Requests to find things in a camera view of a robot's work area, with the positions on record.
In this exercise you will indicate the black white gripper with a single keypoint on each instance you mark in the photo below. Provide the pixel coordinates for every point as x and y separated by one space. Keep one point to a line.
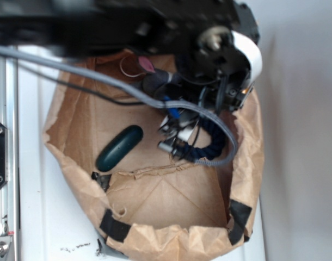
226 61

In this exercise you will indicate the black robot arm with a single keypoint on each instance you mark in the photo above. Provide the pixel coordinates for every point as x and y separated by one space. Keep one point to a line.
90 28

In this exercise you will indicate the gray plush mouse toy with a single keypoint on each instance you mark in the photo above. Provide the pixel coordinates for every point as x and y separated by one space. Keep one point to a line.
154 78

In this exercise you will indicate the dark green cylinder toy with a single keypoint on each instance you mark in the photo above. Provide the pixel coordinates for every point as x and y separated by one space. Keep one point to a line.
119 147

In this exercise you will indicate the brown paper bag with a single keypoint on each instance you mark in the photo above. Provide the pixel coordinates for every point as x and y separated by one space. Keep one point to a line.
156 208

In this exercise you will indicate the dark blue rope toy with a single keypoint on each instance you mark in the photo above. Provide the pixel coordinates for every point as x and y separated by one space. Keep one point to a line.
213 150

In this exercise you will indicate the aluminium frame rail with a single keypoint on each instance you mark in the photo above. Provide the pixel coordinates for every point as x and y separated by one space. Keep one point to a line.
9 193

